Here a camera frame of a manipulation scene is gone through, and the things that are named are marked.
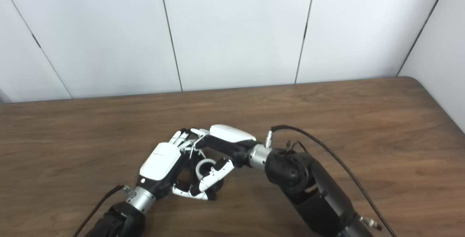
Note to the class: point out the round black plastic part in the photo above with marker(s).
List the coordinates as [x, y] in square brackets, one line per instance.
[218, 183]

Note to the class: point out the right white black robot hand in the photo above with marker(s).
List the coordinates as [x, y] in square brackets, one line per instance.
[232, 139]

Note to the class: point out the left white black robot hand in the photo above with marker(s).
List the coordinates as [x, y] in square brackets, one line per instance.
[161, 164]

